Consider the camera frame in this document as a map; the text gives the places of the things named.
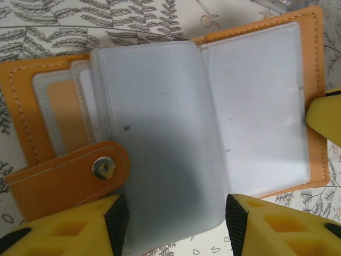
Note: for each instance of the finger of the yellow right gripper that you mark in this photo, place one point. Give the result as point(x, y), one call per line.
point(327, 117)

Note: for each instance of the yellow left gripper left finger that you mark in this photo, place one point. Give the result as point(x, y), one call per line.
point(66, 234)

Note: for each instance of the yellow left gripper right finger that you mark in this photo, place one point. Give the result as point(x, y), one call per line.
point(279, 234)

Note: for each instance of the orange leather card holder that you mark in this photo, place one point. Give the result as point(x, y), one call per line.
point(253, 106)

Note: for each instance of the clear acrylic card box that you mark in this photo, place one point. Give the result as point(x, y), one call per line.
point(282, 3)

